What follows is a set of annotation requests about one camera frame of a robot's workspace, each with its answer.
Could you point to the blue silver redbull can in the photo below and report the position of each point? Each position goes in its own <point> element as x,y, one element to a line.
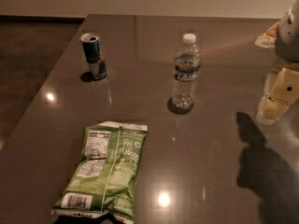
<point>95,59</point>

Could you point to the clear plastic water bottle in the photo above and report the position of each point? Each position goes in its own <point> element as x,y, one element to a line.
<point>187,62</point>

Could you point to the green chip bag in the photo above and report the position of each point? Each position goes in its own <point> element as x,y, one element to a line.
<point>104,180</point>

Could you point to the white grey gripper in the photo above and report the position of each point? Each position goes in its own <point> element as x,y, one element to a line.
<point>289,38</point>

